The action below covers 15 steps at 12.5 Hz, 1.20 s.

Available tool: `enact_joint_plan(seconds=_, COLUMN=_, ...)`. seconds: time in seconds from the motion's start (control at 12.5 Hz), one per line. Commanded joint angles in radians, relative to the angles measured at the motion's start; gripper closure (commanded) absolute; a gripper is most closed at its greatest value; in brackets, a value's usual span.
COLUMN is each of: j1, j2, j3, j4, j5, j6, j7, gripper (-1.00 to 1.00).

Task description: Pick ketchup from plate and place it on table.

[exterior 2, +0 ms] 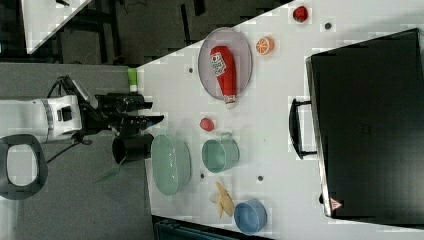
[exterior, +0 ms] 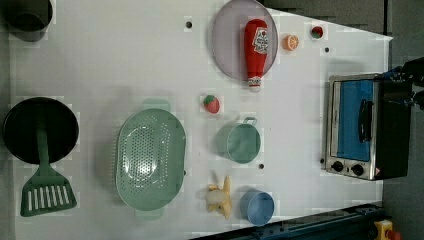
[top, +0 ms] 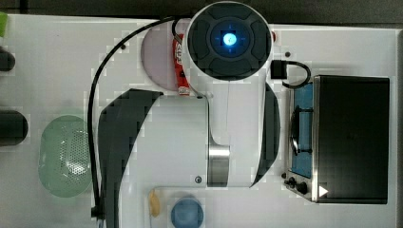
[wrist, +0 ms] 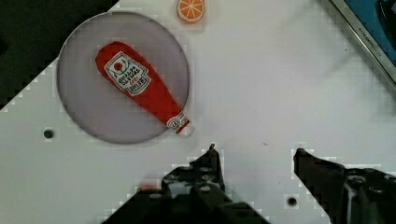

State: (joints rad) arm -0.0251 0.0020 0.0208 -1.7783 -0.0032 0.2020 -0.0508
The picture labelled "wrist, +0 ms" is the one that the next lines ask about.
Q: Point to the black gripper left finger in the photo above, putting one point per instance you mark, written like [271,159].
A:
[192,194]

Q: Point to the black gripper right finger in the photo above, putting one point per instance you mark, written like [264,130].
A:
[348,195]

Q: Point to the red plush ketchup bottle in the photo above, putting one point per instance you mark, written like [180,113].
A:
[130,73]

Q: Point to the grey round plate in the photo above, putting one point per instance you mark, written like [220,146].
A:
[95,105]

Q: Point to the red plush strawberry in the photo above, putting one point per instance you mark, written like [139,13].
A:
[146,188]

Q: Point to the silver toaster oven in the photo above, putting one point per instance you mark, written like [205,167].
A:
[373,23]

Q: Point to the orange slice toy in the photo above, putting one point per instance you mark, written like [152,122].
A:
[190,11]

